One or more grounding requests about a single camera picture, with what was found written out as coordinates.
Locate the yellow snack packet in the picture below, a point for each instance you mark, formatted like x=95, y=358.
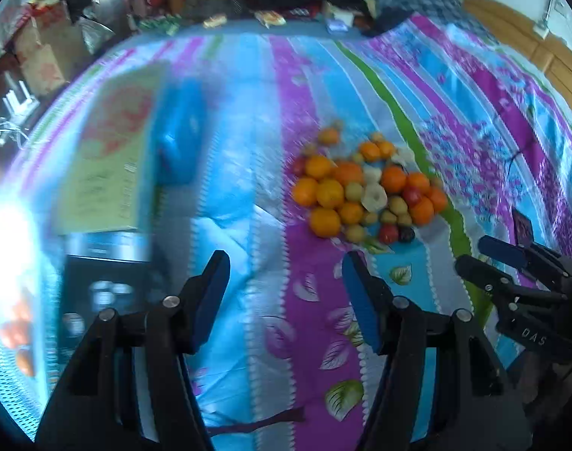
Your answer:
x=215, y=21

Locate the pile of mixed fruit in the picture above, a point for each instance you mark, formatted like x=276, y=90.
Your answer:
x=355, y=232

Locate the wooden headboard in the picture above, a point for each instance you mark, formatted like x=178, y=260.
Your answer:
x=525, y=42

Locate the black smartphone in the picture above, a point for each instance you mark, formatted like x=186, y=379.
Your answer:
x=523, y=228

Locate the long beige cardboard box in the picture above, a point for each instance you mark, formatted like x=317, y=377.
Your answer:
x=112, y=150

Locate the peeled white sugarcane chunk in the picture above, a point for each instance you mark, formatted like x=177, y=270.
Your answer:
x=371, y=174
x=375, y=197
x=403, y=156

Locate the small round orange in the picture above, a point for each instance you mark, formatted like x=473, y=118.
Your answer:
x=13, y=331
x=25, y=364

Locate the green vegetable bundle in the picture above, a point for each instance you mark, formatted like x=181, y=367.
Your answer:
x=161, y=23

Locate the blue cardboard box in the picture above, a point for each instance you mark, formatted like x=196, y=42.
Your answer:
x=182, y=136

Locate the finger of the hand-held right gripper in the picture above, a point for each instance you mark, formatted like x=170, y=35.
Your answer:
x=478, y=270
x=502, y=250

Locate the white router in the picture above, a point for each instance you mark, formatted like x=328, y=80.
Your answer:
x=13, y=98

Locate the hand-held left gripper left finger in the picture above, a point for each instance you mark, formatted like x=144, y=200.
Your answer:
x=209, y=296

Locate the pile of oranges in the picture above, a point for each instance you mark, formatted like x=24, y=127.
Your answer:
x=324, y=221

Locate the arched floral board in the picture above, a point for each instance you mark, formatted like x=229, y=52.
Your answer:
x=13, y=4

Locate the brown box with red print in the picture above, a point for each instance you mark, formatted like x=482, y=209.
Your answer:
x=41, y=61

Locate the floral printed bed sheet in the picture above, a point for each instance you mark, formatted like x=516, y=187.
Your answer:
x=276, y=150

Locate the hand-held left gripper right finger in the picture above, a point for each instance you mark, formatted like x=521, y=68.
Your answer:
x=361, y=300

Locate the small blue white box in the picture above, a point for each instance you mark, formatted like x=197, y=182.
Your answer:
x=340, y=23

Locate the black printed box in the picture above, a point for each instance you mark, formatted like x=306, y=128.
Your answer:
x=107, y=291

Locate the orange snack packet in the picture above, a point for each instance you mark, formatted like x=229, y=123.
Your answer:
x=269, y=19

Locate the white wall socket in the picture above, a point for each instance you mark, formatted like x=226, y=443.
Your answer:
x=542, y=28

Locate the dark purple plum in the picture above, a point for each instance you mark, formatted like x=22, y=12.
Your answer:
x=405, y=234

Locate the red cherry tomato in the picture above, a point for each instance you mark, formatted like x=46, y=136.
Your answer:
x=410, y=195
x=299, y=165
x=388, y=233

